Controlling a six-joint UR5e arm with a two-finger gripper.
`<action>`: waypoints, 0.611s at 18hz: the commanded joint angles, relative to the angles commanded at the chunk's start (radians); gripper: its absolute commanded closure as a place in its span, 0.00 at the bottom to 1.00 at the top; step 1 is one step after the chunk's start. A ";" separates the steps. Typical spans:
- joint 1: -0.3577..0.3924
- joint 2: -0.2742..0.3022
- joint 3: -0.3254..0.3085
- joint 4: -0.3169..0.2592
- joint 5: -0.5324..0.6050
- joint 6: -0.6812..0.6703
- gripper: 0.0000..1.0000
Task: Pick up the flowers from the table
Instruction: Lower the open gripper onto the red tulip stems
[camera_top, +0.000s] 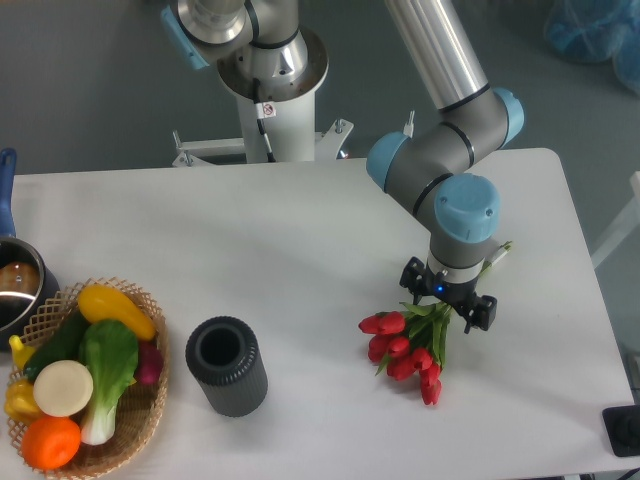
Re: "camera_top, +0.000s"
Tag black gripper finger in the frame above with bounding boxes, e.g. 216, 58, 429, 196
399, 257, 434, 305
457, 295, 498, 334

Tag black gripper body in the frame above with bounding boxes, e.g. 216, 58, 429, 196
422, 257, 481, 309

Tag red tulip bouquet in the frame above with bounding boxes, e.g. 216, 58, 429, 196
358, 241, 513, 407

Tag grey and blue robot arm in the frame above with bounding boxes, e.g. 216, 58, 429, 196
161, 1, 524, 330

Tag black device at table edge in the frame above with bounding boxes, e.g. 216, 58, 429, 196
602, 405, 639, 458

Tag dark grey ribbed vase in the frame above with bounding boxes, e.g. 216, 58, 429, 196
185, 316, 268, 418

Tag purple red onion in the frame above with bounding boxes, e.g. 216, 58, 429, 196
134, 342, 164, 385

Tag blue plastic bag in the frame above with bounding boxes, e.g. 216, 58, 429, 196
543, 1, 639, 94

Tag woven wicker basket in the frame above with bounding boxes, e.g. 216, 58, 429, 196
21, 277, 170, 479

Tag green bok choy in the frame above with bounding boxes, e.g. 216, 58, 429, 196
79, 319, 138, 446

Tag yellow squash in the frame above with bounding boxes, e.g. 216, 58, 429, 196
77, 284, 156, 341

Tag dark green cucumber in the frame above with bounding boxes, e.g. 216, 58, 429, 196
23, 310, 90, 383

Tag orange fruit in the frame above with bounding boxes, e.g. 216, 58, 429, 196
21, 417, 81, 470

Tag yellow bell pepper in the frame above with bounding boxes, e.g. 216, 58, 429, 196
4, 379, 44, 425

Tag white frame at right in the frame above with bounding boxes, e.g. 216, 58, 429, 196
591, 171, 639, 269

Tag black cable on pedestal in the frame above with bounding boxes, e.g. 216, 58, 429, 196
251, 77, 277, 164

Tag dark pot with blue handle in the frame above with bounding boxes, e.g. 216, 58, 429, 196
1, 148, 59, 352

